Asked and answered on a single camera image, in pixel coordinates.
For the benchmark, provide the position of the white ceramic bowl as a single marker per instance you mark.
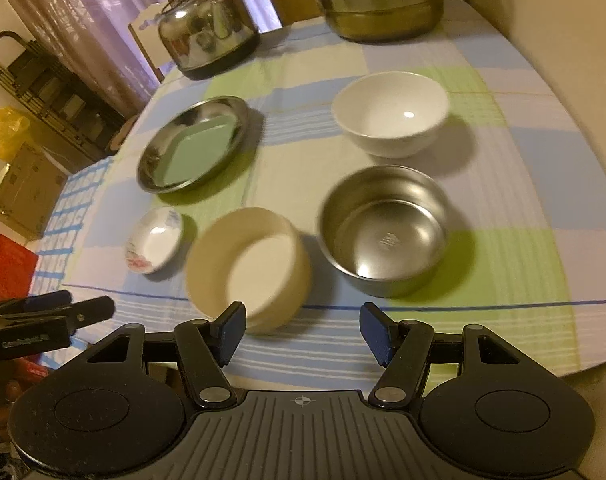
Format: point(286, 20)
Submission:
point(383, 115)

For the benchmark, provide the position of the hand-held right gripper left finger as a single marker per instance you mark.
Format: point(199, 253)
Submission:
point(231, 331)

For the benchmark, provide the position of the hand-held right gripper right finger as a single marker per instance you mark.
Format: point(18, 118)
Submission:
point(375, 331)

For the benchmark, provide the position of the wooden chair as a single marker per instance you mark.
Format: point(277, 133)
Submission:
point(143, 35)

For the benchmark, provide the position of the large steel bowl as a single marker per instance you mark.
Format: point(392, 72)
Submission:
point(178, 120)

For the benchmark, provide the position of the yellow plastic bag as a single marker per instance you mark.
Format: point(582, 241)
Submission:
point(8, 130)

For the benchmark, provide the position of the cream cylindrical bowl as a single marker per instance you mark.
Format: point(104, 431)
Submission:
point(253, 270)

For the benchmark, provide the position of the stainless steel steamer pot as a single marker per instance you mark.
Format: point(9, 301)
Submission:
point(383, 5)

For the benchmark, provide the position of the sheer curtain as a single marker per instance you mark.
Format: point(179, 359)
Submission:
point(83, 10)

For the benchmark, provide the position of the red bag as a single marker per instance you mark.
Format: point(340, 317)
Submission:
point(8, 270)

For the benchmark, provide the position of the white round lid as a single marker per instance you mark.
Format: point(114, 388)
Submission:
point(153, 240)

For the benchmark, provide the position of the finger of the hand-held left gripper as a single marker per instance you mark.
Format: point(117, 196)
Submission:
point(53, 299)
point(93, 310)

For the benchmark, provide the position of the stainless steel kettle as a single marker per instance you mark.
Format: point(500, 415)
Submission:
point(208, 30)

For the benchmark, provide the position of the black metal rack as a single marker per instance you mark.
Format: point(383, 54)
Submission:
point(48, 90)

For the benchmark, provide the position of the checkered tablecloth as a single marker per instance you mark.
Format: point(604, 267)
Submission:
point(293, 160)

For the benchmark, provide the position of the cardboard box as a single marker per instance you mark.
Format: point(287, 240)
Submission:
point(23, 185)

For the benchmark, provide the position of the green square plate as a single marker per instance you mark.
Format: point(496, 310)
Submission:
point(198, 152)

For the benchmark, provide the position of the stainless steel bowl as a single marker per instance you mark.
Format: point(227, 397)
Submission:
point(383, 240)

